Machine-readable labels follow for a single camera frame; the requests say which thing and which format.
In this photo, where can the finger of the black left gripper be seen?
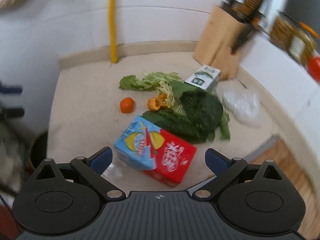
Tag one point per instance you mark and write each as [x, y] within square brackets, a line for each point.
[10, 89]
[11, 112]

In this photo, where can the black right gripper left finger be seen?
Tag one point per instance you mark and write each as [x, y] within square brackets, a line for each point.
[62, 198]

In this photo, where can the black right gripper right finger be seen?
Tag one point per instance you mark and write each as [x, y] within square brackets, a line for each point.
[253, 198]

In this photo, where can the clear plastic bag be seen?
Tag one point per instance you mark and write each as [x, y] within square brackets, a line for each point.
[244, 104]

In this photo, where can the dark green leafy vegetable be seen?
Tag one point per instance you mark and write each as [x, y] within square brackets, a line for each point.
[192, 114]

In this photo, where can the red blue drink carton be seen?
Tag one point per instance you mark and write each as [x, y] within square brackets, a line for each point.
[154, 151]

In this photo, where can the green white small carton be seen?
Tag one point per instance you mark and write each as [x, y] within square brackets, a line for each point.
[206, 78]

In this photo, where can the yellow vertical pipe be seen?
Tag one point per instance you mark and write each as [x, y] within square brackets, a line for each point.
[112, 30]

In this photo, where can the green lettuce scraps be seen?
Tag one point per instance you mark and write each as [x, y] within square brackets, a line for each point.
[159, 81]

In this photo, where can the wooden knife block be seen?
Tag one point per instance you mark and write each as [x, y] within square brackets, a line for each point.
[214, 48]

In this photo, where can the green-lidded glass jar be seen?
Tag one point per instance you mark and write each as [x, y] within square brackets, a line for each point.
[303, 43]

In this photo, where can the glass jar of pickles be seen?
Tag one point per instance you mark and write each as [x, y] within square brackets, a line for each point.
[282, 31]

